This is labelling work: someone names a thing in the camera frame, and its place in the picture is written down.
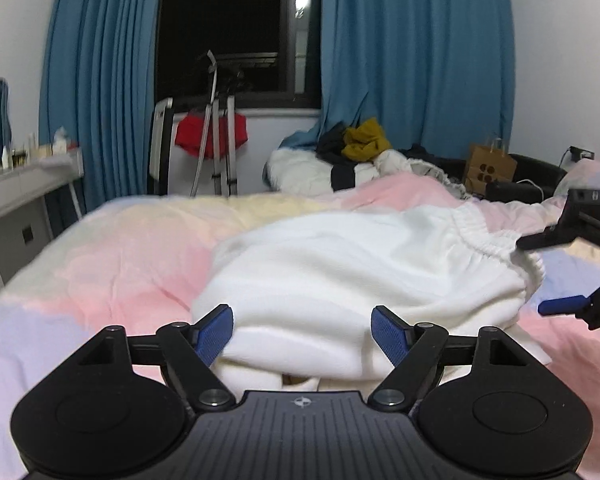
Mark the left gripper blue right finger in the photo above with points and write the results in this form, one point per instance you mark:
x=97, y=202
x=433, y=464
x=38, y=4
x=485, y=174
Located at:
x=419, y=354

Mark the white sweatpants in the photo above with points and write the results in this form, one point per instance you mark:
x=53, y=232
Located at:
x=302, y=291

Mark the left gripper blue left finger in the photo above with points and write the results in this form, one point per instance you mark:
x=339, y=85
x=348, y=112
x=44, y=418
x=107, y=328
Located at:
x=185, y=352

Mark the white folding chair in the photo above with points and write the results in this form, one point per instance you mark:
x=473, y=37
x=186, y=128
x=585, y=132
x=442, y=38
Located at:
x=160, y=147

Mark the brown paper bag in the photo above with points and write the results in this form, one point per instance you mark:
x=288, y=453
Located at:
x=488, y=163

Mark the white clothes pile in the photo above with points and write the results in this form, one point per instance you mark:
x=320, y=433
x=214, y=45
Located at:
x=300, y=172

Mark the black garment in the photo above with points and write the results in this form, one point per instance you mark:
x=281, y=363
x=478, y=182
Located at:
x=329, y=149

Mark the blue curtain left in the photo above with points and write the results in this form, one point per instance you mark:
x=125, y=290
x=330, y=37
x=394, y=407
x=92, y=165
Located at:
x=98, y=86

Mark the blue curtain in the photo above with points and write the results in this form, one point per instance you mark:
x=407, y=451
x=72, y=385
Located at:
x=440, y=73
x=98, y=86

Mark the dark window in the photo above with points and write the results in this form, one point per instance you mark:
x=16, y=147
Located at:
x=266, y=51

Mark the black sofa chair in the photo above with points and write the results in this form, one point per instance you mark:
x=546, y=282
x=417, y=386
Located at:
x=533, y=180

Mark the metal drying rack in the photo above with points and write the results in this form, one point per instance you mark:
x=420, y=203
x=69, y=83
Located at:
x=224, y=174

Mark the mustard yellow garment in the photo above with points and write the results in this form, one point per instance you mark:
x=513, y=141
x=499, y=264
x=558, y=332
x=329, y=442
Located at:
x=365, y=142

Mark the toiletries on desk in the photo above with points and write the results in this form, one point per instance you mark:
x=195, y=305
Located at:
x=62, y=152

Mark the blue curtain right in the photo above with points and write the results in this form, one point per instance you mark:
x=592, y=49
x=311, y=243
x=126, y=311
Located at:
x=440, y=73

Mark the white desk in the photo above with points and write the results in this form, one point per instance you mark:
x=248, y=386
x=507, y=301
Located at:
x=24, y=226

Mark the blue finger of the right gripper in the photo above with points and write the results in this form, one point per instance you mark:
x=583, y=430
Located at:
x=552, y=236
x=571, y=305

